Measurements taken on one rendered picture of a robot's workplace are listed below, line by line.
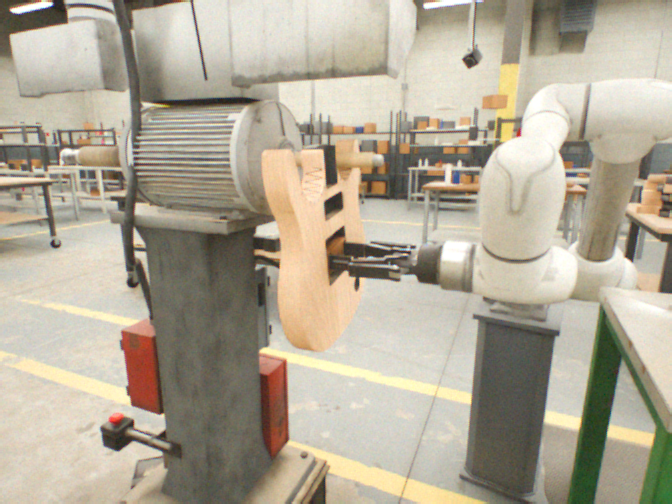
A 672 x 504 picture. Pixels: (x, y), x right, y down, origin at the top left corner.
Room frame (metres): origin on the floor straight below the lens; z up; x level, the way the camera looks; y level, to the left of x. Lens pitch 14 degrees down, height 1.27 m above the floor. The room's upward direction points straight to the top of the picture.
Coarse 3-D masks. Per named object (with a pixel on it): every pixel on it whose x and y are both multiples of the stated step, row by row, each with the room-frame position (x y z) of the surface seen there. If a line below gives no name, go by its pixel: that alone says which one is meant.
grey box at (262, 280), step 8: (256, 272) 1.16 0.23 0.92; (264, 272) 1.19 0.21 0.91; (256, 280) 1.16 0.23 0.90; (264, 280) 1.19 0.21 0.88; (256, 288) 1.16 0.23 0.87; (264, 288) 1.19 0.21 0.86; (256, 296) 1.16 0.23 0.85; (264, 296) 1.19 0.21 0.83; (256, 304) 1.16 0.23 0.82; (264, 304) 1.19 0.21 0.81; (264, 312) 1.19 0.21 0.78; (264, 320) 1.19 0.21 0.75; (264, 328) 1.19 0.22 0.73; (264, 336) 1.19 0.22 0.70; (264, 344) 1.19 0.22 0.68
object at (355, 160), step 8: (296, 152) 0.94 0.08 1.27; (336, 152) 0.90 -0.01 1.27; (344, 152) 0.89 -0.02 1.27; (352, 152) 0.89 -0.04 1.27; (360, 152) 0.88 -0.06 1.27; (368, 152) 0.87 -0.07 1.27; (296, 160) 0.92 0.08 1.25; (336, 160) 0.89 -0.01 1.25; (344, 160) 0.88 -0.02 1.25; (352, 160) 0.87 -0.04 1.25; (360, 160) 0.87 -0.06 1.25; (368, 160) 0.86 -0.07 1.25; (352, 168) 0.89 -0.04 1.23; (360, 168) 0.88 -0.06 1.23; (368, 168) 0.87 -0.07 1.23
